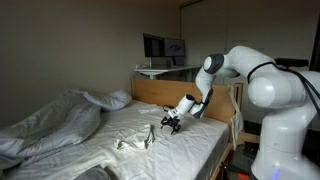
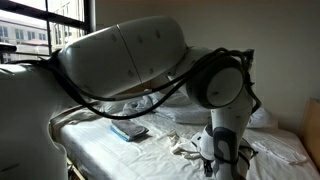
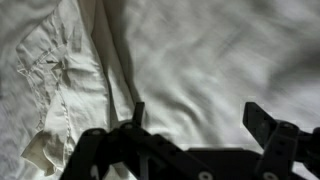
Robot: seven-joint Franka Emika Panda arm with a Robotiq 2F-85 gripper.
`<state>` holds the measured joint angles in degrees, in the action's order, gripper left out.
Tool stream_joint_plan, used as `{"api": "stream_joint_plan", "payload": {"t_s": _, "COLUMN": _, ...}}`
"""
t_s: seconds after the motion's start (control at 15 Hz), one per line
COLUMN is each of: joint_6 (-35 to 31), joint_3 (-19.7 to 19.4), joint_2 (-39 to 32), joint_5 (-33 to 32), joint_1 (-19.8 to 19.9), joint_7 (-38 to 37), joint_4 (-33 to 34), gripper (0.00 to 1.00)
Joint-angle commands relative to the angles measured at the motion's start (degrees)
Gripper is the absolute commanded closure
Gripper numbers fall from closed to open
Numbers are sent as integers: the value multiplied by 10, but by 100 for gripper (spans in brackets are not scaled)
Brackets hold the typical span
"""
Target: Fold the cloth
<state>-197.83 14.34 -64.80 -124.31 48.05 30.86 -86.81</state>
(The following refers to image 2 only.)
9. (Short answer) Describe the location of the folded grey blue towel stack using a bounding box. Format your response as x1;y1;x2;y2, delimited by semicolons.
109;119;150;142

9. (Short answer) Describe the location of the grey low building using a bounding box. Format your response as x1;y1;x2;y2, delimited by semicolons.
0;16;50;56

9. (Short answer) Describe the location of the small folded white cloth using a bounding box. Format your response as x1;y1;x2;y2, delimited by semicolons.
252;139;308;166

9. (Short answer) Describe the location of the beige tall building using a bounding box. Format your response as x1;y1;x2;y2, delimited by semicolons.
49;0;86;51

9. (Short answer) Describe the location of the white cloth with green print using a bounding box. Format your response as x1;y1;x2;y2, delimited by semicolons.
165;129;205;160

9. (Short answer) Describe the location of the black framed window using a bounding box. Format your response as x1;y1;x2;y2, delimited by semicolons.
0;0;96;64

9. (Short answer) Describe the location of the black mounted device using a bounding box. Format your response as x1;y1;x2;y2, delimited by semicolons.
0;43;18;54

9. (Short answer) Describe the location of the white pillow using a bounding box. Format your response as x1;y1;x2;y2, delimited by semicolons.
246;106;278;130

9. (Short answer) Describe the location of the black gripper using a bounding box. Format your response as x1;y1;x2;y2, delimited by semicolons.
201;157;215;178

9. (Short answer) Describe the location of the white crumpled duvet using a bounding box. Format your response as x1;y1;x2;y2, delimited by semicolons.
49;91;214;126

